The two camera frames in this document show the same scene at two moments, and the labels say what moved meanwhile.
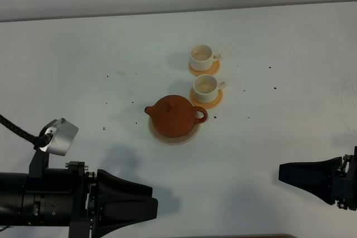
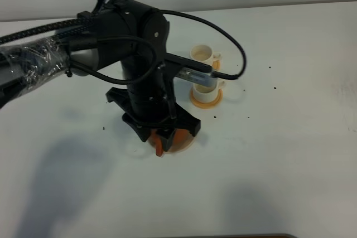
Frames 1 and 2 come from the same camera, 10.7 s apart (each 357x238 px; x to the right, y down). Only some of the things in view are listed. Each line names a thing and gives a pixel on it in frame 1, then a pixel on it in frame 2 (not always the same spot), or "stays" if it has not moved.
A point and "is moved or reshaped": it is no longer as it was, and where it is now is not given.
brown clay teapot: [174, 116] is moved or reshaped
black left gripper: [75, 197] -> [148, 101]
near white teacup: [206, 88] stays
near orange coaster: [208, 105] stays
